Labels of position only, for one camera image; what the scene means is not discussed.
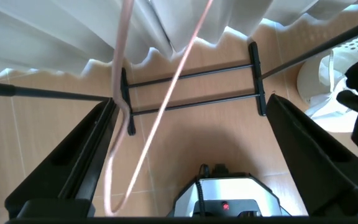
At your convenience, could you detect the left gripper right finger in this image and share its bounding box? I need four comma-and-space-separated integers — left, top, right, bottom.
265, 93, 358, 217

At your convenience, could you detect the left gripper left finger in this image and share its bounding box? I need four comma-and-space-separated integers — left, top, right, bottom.
4, 98, 121, 218

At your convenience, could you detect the pink clothes hanger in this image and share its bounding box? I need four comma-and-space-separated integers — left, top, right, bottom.
103, 0, 214, 217

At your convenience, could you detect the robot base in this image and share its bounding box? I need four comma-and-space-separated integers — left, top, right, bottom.
166, 163, 291, 218

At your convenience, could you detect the black clothes rack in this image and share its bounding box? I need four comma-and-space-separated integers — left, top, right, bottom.
0, 14, 358, 136

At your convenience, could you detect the white garment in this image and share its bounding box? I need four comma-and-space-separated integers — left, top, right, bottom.
305, 49, 358, 121

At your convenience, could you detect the beige curtain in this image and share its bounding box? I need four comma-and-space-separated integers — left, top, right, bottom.
0, 0, 358, 78

